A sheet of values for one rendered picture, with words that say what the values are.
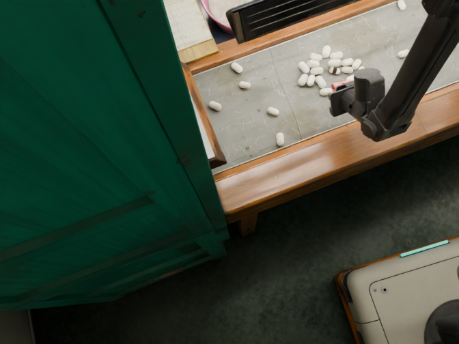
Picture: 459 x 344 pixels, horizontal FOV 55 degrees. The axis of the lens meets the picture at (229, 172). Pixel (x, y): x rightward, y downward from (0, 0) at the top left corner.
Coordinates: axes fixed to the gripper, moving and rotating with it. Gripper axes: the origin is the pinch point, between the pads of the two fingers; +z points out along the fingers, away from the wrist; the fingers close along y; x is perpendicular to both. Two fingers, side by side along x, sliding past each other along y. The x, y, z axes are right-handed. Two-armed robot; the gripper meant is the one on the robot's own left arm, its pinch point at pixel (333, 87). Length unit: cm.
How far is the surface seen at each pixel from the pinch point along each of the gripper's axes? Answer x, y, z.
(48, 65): -48, 48, -74
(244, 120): 4.2, 24.2, 7.2
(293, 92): 2.3, 8.3, 9.2
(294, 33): -10.0, 1.4, 19.6
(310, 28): -9.9, -3.5, 19.6
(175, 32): -19.0, 33.3, 28.2
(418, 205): 84, -42, 27
